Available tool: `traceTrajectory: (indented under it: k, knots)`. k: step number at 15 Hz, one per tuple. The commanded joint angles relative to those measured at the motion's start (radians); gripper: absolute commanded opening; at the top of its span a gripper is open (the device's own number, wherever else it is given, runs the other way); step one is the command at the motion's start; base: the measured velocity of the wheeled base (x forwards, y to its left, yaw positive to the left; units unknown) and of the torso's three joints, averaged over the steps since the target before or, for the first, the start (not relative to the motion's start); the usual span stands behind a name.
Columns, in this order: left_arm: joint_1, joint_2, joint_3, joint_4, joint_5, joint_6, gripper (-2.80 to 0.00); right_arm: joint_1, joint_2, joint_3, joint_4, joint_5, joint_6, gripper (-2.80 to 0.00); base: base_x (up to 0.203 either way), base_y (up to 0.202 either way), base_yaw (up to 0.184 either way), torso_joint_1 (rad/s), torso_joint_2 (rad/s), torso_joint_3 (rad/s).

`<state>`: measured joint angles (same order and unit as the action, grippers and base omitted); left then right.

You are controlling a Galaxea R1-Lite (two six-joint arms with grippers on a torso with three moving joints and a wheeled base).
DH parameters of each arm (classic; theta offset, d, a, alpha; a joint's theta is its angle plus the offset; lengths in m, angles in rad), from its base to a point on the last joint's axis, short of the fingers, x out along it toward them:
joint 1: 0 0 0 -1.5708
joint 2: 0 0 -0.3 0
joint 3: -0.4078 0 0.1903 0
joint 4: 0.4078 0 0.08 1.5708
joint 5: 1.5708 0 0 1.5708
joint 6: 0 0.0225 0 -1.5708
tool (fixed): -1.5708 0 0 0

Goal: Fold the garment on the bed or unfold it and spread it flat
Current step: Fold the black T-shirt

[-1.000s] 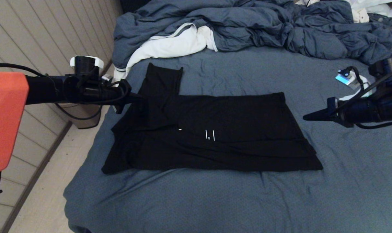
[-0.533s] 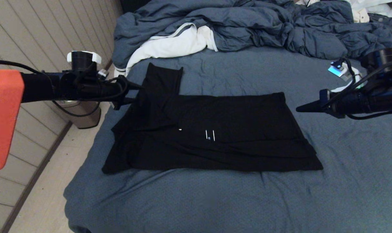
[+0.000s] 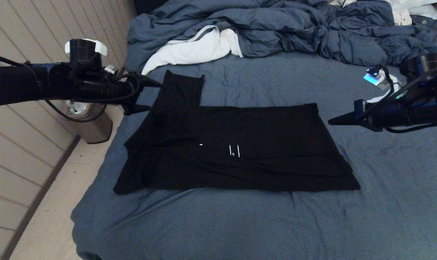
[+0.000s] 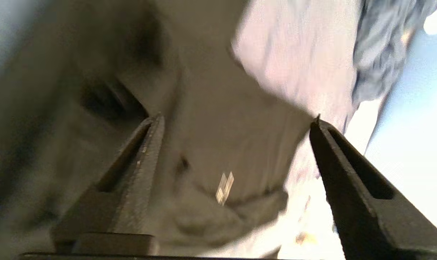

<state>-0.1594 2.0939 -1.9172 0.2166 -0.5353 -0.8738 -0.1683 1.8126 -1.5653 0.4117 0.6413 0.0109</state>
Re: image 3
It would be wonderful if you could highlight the crumpled blue duvet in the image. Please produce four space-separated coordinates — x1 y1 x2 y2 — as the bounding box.
125 0 437 81

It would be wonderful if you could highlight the black moon print t-shirt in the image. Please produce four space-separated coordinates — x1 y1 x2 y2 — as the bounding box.
113 70 361 195

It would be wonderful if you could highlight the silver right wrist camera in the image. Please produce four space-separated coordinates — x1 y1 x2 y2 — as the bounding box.
363 67 399 103

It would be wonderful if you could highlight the blue bed sheet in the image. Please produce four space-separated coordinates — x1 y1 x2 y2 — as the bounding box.
71 51 437 260

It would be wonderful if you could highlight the white pillow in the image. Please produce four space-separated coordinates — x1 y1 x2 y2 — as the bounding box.
383 0 437 21

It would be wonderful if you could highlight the brown trash bin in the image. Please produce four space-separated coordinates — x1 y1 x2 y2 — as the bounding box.
65 101 113 144

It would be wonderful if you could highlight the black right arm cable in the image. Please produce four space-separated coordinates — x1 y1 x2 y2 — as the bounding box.
359 64 437 133

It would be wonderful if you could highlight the white garment with grey stripe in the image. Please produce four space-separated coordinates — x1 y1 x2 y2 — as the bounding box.
142 26 243 75

